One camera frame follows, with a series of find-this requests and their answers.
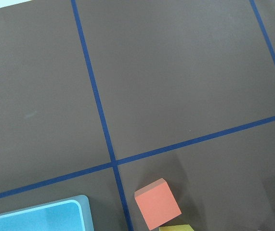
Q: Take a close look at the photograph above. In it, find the orange foam block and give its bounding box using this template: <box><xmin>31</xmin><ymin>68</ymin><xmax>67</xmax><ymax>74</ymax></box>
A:
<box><xmin>134</xmin><ymin>178</ymin><xmax>182</xmax><ymax>230</ymax></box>

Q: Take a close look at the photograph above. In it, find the light blue plastic bin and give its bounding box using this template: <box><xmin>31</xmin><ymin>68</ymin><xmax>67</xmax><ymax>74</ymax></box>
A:
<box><xmin>0</xmin><ymin>195</ymin><xmax>94</xmax><ymax>231</ymax></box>

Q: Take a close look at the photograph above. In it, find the yellow foam block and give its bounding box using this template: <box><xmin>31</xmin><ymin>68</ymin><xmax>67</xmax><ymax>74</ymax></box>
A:
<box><xmin>159</xmin><ymin>224</ymin><xmax>194</xmax><ymax>231</ymax></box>

